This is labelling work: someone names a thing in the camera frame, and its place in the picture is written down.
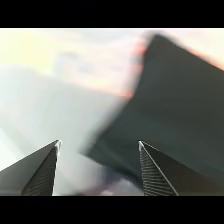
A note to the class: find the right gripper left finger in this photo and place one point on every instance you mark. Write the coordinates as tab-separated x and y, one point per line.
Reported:
36	175

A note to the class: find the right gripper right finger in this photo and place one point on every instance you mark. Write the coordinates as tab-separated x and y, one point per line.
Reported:
166	176

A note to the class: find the dark grey garment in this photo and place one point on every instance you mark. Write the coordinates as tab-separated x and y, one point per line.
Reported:
180	100

